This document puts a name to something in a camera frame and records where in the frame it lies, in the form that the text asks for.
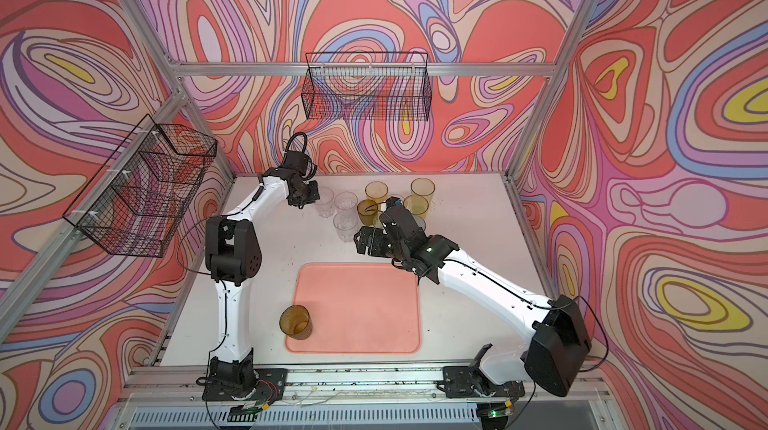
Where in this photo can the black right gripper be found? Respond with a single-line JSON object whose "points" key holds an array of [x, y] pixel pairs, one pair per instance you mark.
{"points": [[376, 237]]}

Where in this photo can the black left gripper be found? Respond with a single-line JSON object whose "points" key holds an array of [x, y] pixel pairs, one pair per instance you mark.
{"points": [[314, 195]]}

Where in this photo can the clear glass tumbler front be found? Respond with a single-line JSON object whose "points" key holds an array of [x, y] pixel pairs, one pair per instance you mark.
{"points": [[346, 224]]}

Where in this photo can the clear faceted glass tumbler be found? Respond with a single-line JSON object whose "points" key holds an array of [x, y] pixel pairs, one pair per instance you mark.
{"points": [[324, 206]]}

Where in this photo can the pink plastic tray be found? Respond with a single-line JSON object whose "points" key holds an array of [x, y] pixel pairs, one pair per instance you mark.
{"points": [[358, 308]]}

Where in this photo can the dark olive dotted glass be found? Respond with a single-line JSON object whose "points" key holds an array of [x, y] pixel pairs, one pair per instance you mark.
{"points": [[295, 322]]}

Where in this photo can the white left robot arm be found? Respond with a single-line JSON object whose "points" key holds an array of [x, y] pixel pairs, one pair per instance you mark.
{"points": [[233, 258]]}

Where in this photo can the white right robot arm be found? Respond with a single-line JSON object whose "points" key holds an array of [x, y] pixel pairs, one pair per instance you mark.
{"points": [[554, 341]]}

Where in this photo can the small dark amber glass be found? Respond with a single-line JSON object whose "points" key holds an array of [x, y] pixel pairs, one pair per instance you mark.
{"points": [[368, 211]]}

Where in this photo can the amber glass tumbler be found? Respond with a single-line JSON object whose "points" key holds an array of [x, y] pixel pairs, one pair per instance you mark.
{"points": [[377, 191]]}

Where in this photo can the yellow tall glass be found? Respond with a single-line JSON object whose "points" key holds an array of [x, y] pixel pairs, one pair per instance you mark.
{"points": [[417, 205]]}

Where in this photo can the yellow-green tall glass back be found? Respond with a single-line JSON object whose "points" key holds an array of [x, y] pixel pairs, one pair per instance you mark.
{"points": [[423, 187]]}

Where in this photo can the black wire basket back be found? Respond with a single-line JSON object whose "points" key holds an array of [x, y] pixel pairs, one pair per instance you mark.
{"points": [[367, 86]]}

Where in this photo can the black wire basket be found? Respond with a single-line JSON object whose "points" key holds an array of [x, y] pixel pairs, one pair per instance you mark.
{"points": [[146, 194], [367, 86]]}

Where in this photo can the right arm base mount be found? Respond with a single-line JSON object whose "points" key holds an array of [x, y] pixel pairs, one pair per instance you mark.
{"points": [[468, 381]]}

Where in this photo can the black wire basket left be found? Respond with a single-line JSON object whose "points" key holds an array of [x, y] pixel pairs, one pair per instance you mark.
{"points": [[146, 194]]}

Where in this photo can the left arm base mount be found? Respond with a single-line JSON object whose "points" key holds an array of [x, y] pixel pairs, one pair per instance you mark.
{"points": [[229, 382]]}

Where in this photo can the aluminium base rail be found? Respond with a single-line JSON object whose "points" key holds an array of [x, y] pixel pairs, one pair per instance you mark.
{"points": [[388, 395]]}

